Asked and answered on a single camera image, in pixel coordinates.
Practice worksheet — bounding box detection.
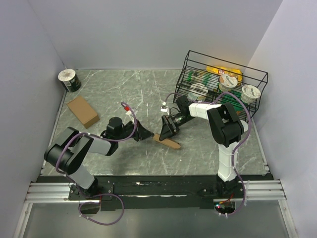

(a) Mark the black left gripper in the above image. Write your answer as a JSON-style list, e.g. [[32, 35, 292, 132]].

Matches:
[[116, 119, 154, 142]]

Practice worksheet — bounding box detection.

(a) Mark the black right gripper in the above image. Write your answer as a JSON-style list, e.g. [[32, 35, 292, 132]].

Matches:
[[159, 113, 195, 141]]

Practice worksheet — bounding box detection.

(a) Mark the brown cardboard box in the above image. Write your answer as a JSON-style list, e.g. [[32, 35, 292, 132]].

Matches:
[[67, 96, 100, 129], [153, 133, 181, 149]]

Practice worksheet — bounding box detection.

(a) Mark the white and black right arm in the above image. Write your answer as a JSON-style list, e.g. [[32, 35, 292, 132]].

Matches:
[[158, 96, 250, 198]]

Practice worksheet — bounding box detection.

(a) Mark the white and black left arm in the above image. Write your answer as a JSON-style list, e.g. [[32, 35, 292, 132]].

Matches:
[[44, 117, 154, 199]]

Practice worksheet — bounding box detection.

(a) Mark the folded brown cardboard box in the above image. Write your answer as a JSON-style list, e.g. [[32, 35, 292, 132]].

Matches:
[[67, 96, 100, 129]]

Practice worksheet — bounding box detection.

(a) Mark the white green cup lower shelf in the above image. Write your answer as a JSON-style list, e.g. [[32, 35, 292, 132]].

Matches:
[[187, 83, 208, 101]]

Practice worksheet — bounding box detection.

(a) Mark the green white packet in rack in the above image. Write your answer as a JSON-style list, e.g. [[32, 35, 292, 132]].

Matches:
[[186, 70, 219, 91]]

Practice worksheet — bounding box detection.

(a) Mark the green snack packet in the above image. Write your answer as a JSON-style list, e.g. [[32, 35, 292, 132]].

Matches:
[[219, 92, 244, 116]]

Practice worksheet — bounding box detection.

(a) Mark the yogurt cup upper middle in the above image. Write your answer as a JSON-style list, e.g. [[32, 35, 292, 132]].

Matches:
[[218, 74, 238, 92]]

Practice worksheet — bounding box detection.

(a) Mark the yogurt cup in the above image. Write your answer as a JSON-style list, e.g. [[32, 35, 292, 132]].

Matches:
[[218, 74, 238, 92], [241, 85, 261, 104]]

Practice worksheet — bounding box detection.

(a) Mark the yellow snack bag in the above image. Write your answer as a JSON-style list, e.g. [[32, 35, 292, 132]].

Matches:
[[206, 66, 242, 83]]

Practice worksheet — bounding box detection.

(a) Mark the yogurt cup upper right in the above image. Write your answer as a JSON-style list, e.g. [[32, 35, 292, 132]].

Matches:
[[241, 85, 261, 104]]

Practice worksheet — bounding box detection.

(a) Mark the dark green noodle cup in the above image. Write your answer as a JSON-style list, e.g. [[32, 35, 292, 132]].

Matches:
[[58, 69, 81, 92]]

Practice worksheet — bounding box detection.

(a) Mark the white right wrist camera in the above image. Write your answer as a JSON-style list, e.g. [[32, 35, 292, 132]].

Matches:
[[160, 103, 169, 115]]

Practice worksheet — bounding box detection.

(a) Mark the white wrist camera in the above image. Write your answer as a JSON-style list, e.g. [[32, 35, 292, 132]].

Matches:
[[160, 103, 169, 115], [124, 107, 138, 123]]

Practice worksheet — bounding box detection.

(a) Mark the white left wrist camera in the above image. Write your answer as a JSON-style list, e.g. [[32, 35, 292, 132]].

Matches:
[[124, 107, 138, 123]]

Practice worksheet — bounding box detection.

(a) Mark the black wire rack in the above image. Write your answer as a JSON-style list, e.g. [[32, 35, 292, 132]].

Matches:
[[173, 50, 268, 117]]

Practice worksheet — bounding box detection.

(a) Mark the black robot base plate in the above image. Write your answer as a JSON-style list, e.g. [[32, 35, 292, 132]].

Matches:
[[37, 175, 273, 212]]

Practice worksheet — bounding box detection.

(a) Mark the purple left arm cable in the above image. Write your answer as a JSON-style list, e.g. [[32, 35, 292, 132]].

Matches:
[[54, 101, 138, 226]]

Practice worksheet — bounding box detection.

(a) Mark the aluminium frame rail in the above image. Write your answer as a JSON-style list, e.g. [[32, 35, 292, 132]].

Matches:
[[26, 172, 286, 203]]

